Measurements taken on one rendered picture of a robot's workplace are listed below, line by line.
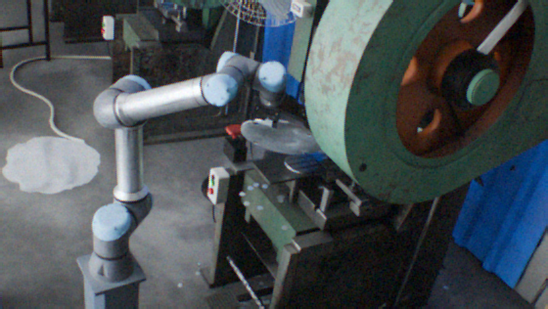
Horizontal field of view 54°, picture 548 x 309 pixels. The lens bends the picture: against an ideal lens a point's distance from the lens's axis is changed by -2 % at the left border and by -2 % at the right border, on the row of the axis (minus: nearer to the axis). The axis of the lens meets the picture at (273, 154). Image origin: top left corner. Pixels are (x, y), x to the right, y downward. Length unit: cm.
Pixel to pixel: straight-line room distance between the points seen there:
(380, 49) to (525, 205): 177
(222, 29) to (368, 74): 217
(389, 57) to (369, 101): 11
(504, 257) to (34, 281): 227
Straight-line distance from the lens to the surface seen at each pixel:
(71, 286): 256
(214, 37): 342
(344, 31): 130
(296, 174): 195
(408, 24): 131
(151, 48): 327
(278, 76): 148
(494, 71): 153
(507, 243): 303
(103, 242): 184
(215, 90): 139
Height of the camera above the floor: 182
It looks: 31 degrees down
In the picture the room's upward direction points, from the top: 11 degrees clockwise
